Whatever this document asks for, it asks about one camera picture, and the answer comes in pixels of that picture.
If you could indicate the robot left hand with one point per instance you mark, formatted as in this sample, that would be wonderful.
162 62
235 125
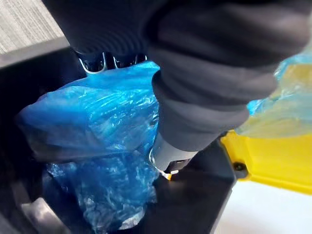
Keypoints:
200 61

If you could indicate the blue plastic rubbish bag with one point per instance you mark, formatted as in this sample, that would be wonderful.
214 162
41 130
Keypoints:
97 117

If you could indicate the translucent blue bin liner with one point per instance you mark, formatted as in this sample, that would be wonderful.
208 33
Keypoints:
285 102

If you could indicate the yellow trash can lid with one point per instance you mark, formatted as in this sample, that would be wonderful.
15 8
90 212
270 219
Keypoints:
273 158

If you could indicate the large black trash can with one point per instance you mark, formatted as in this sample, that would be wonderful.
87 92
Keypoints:
192 195

